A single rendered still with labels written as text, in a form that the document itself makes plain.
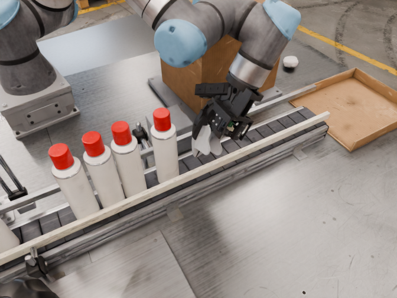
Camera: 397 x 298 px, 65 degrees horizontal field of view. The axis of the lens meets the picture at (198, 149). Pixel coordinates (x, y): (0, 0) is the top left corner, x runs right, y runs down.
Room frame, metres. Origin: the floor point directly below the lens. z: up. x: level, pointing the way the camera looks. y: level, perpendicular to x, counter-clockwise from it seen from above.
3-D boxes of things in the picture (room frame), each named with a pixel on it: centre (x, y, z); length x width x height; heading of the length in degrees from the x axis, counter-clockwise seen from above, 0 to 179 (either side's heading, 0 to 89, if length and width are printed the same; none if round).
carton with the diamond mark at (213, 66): (0.89, -0.07, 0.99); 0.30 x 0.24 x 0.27; 124
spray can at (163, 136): (0.46, 0.07, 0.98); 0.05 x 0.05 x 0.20
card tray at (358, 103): (0.78, -0.49, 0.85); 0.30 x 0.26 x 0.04; 120
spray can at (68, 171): (0.36, 0.24, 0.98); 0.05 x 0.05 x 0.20
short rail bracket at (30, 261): (0.23, 0.29, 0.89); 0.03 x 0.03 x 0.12; 30
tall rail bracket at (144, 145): (0.51, 0.13, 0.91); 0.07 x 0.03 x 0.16; 30
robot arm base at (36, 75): (0.79, 0.51, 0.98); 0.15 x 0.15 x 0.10
